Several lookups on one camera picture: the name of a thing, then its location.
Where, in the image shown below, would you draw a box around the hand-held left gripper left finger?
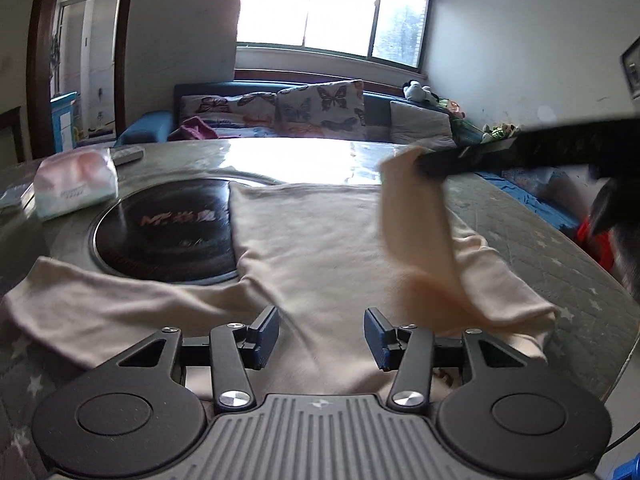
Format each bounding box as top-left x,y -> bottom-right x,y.
102,305 -> 281,414

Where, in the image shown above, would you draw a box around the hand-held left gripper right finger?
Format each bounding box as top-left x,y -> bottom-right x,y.
364,307 -> 539,414

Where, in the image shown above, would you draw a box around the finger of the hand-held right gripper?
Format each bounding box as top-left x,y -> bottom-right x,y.
417,134 -> 522,179

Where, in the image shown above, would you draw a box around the cream long-sleeve garment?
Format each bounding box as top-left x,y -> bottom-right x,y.
2,147 -> 561,401

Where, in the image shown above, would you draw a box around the hanging clothes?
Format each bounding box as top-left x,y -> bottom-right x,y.
50,35 -> 64,91

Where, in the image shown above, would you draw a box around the grey pillow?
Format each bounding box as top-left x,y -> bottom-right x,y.
389,101 -> 457,150

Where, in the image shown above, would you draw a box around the blue towel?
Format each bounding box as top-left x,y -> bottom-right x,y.
475,172 -> 581,233

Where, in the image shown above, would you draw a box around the panda plush toy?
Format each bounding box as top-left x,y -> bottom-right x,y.
402,80 -> 440,106

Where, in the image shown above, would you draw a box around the red plastic stool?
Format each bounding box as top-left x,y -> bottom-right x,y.
575,210 -> 613,271

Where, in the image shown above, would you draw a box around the round black induction cooktop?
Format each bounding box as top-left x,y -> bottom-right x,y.
89,177 -> 241,286

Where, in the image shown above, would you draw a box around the butterfly print pillow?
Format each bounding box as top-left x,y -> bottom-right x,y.
179,92 -> 278,128
276,80 -> 367,138
210,120 -> 281,139

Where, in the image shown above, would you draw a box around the window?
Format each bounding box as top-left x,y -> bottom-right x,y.
235,0 -> 438,68

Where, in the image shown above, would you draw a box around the pink cloth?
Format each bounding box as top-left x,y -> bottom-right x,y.
167,116 -> 218,142

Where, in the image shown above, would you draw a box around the grey remote control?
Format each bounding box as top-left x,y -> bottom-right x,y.
111,146 -> 145,165

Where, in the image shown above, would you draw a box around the blue corner sofa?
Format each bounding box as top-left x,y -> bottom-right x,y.
117,82 -> 581,231

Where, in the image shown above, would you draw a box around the pink and white tissue pack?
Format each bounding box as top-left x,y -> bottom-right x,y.
32,149 -> 118,221

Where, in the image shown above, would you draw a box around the blue plastic object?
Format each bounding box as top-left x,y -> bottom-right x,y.
612,455 -> 640,480

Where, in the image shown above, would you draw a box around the blue cabinet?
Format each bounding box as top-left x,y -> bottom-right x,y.
50,91 -> 83,153

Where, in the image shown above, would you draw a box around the wall picture frame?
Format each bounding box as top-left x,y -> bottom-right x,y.
620,37 -> 640,101

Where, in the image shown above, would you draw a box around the brown door frame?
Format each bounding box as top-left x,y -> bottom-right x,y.
27,0 -> 141,163

